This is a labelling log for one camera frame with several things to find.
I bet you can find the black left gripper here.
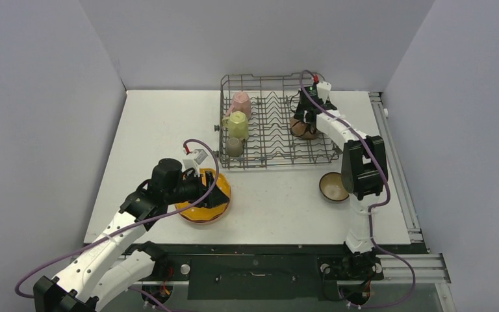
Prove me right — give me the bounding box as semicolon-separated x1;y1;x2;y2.
165;170;229;208

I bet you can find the brown ceramic bowl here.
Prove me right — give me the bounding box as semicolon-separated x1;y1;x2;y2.
290;118;320;140
319;172;349;202

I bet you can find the grey wire dish rack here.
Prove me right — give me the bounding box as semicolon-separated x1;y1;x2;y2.
215;73;340;170

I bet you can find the small grey-green cup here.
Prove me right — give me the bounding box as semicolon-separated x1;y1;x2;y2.
225;137;244;158

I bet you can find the pale yellow mug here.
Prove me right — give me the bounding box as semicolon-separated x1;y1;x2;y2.
222;111;249;140

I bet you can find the pink mug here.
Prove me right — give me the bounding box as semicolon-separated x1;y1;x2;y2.
225;91;251;120

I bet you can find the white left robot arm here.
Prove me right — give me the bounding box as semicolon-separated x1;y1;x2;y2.
33;159;231;311

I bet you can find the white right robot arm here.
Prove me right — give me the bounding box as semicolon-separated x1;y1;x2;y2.
294;86;388;279

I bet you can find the pink plate under orange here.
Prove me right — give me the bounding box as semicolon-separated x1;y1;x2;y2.
180;203;230;224

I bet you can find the orange polka dot plate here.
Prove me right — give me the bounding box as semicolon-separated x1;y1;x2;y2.
180;168;231;224

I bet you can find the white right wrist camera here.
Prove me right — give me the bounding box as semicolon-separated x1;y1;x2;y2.
305;81;331;103

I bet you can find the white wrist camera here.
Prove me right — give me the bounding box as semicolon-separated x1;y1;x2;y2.
305;81;331;103
183;149;208;176

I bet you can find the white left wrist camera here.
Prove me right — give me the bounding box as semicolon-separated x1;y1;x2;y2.
183;149;208;176

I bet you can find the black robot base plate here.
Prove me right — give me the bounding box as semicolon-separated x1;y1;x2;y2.
120;243;388;302

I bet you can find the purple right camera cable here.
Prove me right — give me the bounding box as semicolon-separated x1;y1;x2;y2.
299;70;417;310

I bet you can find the purple camera cable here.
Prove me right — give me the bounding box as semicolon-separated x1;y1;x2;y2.
14;138;221;299
299;70;417;310

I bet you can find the aluminium frame rail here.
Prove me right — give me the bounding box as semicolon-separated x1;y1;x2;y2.
368;92;451;285

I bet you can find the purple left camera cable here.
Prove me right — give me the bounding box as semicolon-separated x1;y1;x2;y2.
14;138;221;299

